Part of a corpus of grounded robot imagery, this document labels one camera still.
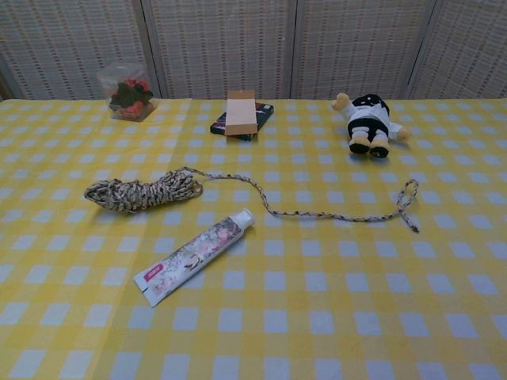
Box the beige and black braided rope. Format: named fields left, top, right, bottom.
left=83, top=165, right=421, bottom=234

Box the tan cardboard box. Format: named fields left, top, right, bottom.
left=223, top=89, right=259, bottom=142

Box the dark flat book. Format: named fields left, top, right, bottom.
left=209, top=101, right=276, bottom=142

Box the floral print toothpaste tube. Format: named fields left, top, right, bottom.
left=133, top=207, right=255, bottom=308

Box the yellow checkered tablecloth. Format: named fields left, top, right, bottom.
left=0, top=97, right=507, bottom=380

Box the black and white plush doll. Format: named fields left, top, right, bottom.
left=330, top=91, right=411, bottom=160

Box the woven folding screen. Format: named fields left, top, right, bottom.
left=0, top=0, right=507, bottom=101

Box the clear box of clips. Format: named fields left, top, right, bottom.
left=98, top=62, right=158, bottom=122

